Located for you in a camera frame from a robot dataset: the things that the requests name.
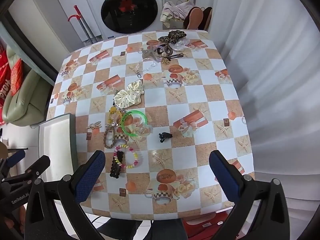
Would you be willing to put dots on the clear bangle with charm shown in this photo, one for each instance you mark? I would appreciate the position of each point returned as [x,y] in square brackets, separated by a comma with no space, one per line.
[143,131]

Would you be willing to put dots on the red printed cushion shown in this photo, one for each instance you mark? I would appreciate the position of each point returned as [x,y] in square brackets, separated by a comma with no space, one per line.
[3,80]
[16,77]

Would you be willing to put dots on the white curtain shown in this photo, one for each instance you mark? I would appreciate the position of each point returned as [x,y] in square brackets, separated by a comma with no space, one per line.
[280,92]

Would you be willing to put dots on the green plastic bangle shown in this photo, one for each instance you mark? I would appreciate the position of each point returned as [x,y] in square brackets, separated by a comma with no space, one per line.
[124,127]

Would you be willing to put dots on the red stool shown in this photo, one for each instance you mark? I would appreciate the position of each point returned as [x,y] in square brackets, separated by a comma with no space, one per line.
[207,223]

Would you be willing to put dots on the cream polka-dot scrunchie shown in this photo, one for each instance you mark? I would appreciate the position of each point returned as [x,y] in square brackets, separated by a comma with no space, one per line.
[131,93]

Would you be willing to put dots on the black hair barrette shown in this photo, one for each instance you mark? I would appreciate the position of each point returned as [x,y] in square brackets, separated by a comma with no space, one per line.
[175,56]

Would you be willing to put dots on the gold rabbit hair clip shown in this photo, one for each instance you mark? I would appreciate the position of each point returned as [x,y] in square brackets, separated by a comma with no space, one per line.
[94,125]

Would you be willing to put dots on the checkered printed tablecloth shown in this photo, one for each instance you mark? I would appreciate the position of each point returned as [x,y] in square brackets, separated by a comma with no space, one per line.
[200,97]

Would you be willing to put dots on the pale green sofa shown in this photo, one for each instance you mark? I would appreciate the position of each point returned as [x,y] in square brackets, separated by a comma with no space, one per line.
[23,100]

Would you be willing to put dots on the long black hair clip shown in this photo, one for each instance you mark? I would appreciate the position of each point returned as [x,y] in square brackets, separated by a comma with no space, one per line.
[115,168]

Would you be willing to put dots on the white washing machine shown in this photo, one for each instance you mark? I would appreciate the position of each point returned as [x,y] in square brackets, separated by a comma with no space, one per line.
[130,5]

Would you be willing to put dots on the small black claw clip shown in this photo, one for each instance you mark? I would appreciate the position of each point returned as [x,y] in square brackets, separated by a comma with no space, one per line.
[165,136]

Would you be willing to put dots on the brown slippers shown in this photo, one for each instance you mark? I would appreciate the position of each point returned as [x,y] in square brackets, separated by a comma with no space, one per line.
[196,18]

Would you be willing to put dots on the grey star hair clip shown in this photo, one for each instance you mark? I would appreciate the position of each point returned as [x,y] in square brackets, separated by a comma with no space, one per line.
[149,53]

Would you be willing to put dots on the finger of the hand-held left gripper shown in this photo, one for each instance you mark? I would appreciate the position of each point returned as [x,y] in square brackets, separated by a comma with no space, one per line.
[37,165]
[16,157]

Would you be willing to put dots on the pile of pale clothes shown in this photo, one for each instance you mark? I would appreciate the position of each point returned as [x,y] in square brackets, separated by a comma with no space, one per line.
[175,11]

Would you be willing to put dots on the leopard print scrunchie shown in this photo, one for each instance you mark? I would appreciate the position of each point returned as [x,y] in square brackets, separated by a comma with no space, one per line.
[172,36]

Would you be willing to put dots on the clear plastic bag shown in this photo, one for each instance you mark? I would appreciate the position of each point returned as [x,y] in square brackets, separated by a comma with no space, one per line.
[180,45]

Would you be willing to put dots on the white tray with grey rim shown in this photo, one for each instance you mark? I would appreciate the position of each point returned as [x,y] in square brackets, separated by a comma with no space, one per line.
[56,145]

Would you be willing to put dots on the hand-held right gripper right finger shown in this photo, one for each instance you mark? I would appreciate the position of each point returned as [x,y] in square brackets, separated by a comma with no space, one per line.
[225,177]

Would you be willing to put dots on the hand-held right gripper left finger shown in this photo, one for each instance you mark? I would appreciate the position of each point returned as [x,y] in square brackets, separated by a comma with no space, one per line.
[92,176]

